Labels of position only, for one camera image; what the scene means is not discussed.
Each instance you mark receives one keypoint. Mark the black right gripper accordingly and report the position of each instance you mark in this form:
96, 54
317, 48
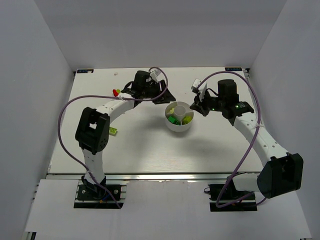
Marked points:
203, 103

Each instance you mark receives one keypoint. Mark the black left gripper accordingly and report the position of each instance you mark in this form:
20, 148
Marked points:
157, 90

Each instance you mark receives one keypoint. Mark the dark green lego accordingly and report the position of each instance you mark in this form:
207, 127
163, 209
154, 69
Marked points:
173, 120

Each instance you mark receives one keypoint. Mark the red curved lego with green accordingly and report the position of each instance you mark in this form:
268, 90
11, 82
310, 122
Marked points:
116, 92

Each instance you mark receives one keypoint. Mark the lime green lego plate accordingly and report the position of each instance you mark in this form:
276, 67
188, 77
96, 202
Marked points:
113, 131

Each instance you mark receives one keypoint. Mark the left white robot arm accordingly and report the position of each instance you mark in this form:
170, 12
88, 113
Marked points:
92, 132

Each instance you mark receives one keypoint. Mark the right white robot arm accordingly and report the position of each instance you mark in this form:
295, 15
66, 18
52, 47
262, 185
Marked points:
282, 171

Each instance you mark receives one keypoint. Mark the white round divided container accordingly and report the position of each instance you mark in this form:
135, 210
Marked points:
181, 109

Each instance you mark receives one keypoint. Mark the blue label sticker right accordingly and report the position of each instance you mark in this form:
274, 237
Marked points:
233, 69

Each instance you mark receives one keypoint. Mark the blue label sticker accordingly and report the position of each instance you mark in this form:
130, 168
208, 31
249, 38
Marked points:
85, 71
233, 69

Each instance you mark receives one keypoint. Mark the blue label sticker left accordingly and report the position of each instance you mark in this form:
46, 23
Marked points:
85, 71

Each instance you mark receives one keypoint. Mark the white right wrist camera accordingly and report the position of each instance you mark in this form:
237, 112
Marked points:
199, 88

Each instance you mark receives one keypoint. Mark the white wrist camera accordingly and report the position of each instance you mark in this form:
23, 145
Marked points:
154, 74
199, 88

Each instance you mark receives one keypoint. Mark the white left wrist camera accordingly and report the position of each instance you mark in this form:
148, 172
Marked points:
154, 74

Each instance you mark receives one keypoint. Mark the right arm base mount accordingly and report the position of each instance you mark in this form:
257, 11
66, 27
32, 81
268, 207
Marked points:
246, 205

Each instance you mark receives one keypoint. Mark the aluminium table front rail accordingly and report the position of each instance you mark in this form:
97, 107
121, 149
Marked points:
167, 176

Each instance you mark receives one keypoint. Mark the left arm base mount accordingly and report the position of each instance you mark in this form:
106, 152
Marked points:
86, 198

